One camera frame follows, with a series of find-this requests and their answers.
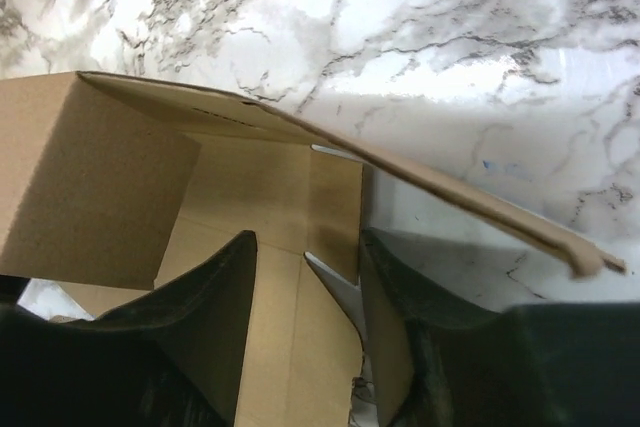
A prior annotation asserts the brown cardboard box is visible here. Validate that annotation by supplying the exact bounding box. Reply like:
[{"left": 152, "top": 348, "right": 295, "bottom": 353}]
[{"left": 1, "top": 72, "right": 626, "bottom": 426}]

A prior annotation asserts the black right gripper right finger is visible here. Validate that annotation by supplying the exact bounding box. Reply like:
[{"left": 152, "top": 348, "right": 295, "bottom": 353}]
[{"left": 360, "top": 229, "right": 639, "bottom": 426}]

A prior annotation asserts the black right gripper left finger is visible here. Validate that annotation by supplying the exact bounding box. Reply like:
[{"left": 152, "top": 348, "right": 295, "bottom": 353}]
[{"left": 1, "top": 230, "right": 258, "bottom": 426}]

